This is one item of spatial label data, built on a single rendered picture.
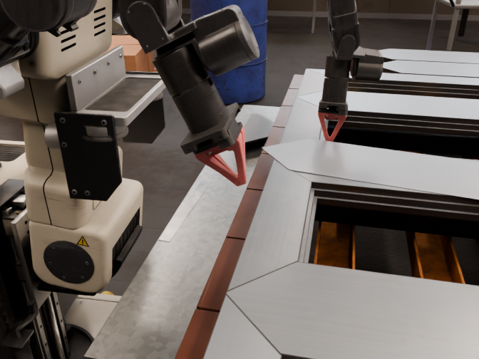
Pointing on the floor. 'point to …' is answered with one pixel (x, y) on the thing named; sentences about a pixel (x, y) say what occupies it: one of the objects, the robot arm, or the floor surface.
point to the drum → (254, 11)
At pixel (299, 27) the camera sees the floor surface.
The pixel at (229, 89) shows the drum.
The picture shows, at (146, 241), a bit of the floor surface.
